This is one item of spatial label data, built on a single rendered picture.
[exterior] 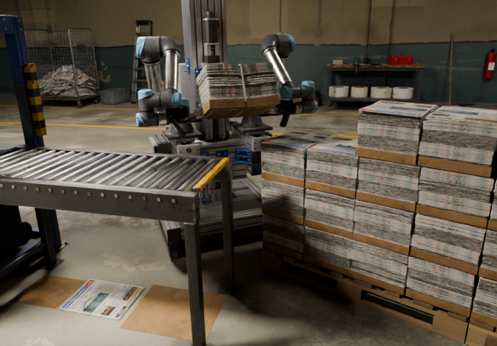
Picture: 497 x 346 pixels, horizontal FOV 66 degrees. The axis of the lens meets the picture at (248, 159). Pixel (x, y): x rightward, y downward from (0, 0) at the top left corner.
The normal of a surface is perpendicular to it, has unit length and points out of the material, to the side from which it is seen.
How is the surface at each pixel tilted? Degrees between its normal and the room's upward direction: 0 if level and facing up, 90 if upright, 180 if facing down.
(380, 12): 90
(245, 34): 90
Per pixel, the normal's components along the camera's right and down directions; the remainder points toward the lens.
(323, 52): -0.24, 0.29
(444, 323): -0.58, 0.25
